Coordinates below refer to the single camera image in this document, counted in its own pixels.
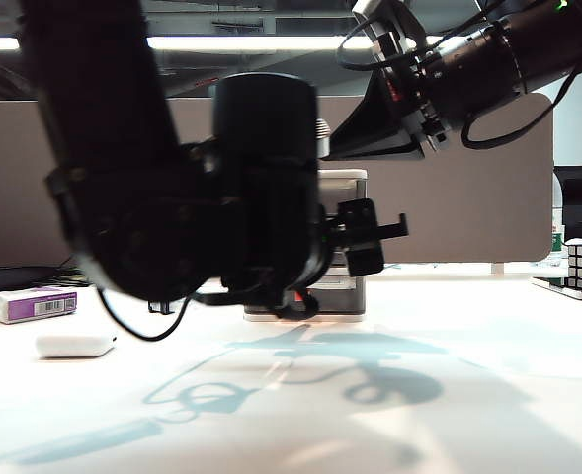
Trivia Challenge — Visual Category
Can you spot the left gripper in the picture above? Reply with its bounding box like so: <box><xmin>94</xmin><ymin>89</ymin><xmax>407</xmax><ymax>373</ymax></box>
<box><xmin>329</xmin><ymin>197</ymin><xmax>410</xmax><ymax>277</ymax></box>

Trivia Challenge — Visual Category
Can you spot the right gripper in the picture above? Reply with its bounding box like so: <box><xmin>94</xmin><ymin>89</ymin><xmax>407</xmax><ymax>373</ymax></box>
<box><xmin>324</xmin><ymin>31</ymin><xmax>454</xmax><ymax>162</ymax></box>

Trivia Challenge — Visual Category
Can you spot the grey drawer, white sheet inside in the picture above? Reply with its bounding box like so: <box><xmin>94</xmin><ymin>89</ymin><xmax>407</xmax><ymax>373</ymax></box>
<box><xmin>290</xmin><ymin>275</ymin><xmax>366</xmax><ymax>317</ymax></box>

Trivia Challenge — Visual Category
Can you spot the brown desk partition panel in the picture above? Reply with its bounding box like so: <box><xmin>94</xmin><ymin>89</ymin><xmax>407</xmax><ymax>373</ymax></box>
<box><xmin>0</xmin><ymin>92</ymin><xmax>554</xmax><ymax>272</ymax></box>

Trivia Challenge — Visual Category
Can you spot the long ceiling light strip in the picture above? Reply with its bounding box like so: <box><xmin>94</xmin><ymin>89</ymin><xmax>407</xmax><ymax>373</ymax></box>
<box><xmin>0</xmin><ymin>35</ymin><xmax>474</xmax><ymax>52</ymax></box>

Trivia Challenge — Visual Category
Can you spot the clear bottle green label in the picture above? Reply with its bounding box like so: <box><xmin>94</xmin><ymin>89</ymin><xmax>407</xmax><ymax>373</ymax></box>
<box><xmin>549</xmin><ymin>177</ymin><xmax>565</xmax><ymax>259</ymax></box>

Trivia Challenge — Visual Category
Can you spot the white board under cube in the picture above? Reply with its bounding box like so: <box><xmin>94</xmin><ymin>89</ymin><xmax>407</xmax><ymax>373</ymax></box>
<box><xmin>531</xmin><ymin>276</ymin><xmax>582</xmax><ymax>302</ymax></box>

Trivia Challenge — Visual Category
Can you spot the white rounded charging case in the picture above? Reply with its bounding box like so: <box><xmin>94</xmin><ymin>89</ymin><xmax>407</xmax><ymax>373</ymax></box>
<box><xmin>35</xmin><ymin>334</ymin><xmax>118</xmax><ymax>359</ymax></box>

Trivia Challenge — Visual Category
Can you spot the purple and white box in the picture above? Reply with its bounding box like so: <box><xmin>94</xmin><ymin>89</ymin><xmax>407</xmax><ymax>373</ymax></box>
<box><xmin>0</xmin><ymin>286</ymin><xmax>79</xmax><ymax>326</ymax></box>

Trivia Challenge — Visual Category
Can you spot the grey drawer, flat red handle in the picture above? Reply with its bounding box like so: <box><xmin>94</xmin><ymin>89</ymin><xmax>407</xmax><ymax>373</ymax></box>
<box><xmin>317</xmin><ymin>178</ymin><xmax>360</xmax><ymax>219</ymax></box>

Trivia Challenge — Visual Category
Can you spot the white drawer cabinet frame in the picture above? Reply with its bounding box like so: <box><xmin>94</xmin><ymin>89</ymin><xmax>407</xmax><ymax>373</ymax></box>
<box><xmin>243</xmin><ymin>169</ymin><xmax>370</xmax><ymax>325</ymax></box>

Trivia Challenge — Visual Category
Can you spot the black right camera cable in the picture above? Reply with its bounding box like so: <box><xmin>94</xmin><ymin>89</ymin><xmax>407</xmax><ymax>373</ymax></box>
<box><xmin>335</xmin><ymin>15</ymin><xmax>450</xmax><ymax>71</ymax></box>

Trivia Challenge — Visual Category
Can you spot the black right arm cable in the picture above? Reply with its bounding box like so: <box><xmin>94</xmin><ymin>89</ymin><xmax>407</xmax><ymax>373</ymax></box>
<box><xmin>460</xmin><ymin>48</ymin><xmax>582</xmax><ymax>150</ymax></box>

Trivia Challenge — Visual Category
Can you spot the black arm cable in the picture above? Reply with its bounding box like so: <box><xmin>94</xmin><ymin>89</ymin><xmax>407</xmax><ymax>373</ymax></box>
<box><xmin>96</xmin><ymin>288</ymin><xmax>196</xmax><ymax>343</ymax></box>
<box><xmin>460</xmin><ymin>48</ymin><xmax>582</xmax><ymax>150</ymax></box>

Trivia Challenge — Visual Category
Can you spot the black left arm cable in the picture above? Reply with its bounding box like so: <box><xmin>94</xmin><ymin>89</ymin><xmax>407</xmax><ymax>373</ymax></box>
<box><xmin>96</xmin><ymin>288</ymin><xmax>196</xmax><ymax>343</ymax></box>

